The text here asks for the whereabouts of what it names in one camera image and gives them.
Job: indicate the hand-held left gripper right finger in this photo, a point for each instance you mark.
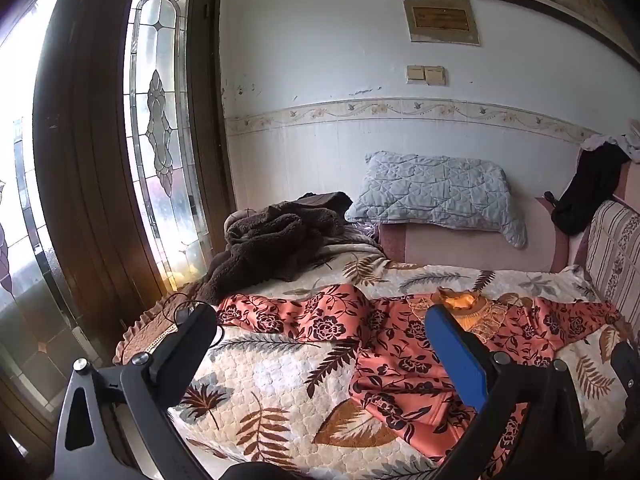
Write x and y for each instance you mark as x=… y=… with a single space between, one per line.
x=455 y=355

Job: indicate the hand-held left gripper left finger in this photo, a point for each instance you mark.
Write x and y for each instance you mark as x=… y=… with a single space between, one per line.
x=195 y=325

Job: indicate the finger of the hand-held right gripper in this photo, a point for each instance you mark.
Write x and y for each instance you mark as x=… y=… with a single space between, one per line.
x=627 y=370

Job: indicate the orange floral garment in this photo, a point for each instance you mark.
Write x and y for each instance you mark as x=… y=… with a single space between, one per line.
x=390 y=370

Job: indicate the white and pink clothes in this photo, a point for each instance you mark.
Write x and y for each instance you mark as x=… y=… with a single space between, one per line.
x=630 y=142

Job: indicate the brown frilled cushion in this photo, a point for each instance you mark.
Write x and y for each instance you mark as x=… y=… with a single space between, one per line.
x=145 y=330

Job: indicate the leaf print blanket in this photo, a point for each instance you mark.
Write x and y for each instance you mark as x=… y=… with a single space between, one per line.
x=280 y=375

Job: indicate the pink mattress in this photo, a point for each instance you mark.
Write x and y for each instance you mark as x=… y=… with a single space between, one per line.
x=475 y=250

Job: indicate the brown fleece blanket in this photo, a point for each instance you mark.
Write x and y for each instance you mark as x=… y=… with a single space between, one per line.
x=270 y=245

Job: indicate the striped sofa cover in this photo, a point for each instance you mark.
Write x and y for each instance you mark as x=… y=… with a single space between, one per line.
x=615 y=245

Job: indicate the purple patterned cloth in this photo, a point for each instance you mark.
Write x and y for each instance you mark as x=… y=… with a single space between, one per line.
x=362 y=237

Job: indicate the grey quilted pillow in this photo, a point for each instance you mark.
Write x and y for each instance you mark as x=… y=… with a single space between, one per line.
x=430 y=190

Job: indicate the black garment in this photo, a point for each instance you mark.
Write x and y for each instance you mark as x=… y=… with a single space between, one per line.
x=590 y=185

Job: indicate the wooden door with leaded glass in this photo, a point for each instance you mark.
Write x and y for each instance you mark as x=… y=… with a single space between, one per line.
x=20 y=110
x=90 y=160

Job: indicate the beige light switch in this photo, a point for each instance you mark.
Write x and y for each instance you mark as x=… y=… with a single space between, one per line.
x=435 y=75
x=415 y=74

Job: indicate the framed wall plaque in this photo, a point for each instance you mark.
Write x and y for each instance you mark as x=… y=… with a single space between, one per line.
x=440 y=17

